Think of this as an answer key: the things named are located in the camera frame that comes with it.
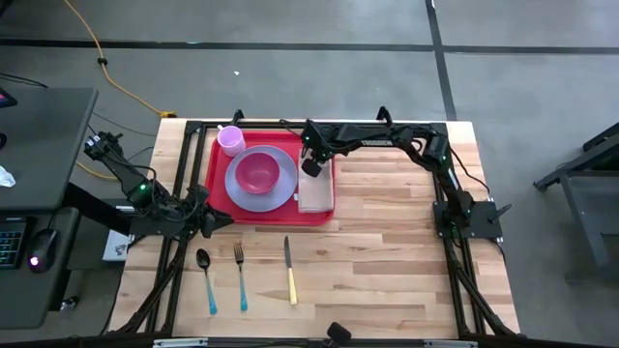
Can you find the device with red screen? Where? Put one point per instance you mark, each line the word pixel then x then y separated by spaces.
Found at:
pixel 7 99

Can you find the black computer mouse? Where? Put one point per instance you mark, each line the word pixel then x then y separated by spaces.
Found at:
pixel 42 249

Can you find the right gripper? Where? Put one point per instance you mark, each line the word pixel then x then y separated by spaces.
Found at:
pixel 319 145

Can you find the lavender plate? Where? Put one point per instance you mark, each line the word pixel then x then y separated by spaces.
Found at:
pixel 261 202

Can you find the black side desk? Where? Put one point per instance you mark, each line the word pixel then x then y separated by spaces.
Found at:
pixel 48 145

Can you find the black aluminium table frame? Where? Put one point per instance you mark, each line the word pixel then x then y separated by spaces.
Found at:
pixel 457 290

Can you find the magenta bowl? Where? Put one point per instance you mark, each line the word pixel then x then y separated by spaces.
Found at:
pixel 257 173

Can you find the beige napkin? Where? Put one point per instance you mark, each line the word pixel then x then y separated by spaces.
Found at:
pixel 316 193

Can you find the black metal stand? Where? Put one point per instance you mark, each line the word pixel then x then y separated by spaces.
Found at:
pixel 580 174

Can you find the white printed box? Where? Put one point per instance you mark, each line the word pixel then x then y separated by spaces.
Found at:
pixel 116 246

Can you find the pink ribbed mug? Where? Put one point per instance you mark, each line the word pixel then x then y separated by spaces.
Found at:
pixel 231 141

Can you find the backlit keyboard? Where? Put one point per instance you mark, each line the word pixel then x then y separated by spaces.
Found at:
pixel 10 246

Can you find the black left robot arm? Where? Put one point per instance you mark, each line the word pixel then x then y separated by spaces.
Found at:
pixel 121 169

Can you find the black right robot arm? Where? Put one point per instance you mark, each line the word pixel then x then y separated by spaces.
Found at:
pixel 377 135

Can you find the black desk lower shelf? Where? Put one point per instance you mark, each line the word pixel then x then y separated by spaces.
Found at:
pixel 29 299

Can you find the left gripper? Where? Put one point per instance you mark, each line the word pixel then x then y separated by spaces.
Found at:
pixel 191 208

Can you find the red plastic tray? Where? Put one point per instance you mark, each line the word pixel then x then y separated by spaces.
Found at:
pixel 217 203

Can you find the white crumpled tissue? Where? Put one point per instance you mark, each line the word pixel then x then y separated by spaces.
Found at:
pixel 6 178

